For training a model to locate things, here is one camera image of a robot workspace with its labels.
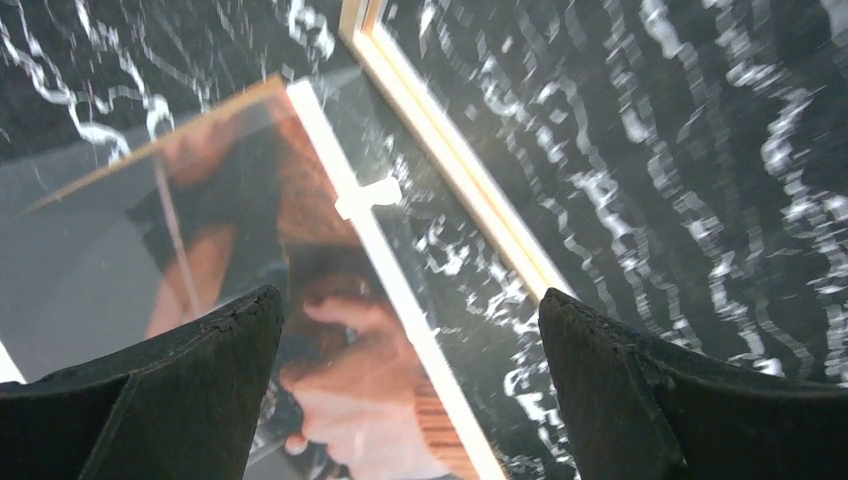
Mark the wooden picture frame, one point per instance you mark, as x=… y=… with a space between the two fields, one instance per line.
x=361 y=29

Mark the frame backing board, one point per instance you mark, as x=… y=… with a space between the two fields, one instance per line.
x=237 y=103

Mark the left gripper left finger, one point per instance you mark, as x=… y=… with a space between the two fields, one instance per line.
x=181 y=405

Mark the clear plastic sheet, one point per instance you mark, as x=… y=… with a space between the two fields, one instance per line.
x=397 y=265

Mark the printed photo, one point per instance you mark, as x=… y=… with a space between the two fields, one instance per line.
x=318 y=278

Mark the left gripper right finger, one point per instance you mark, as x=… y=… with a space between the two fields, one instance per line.
x=638 y=407

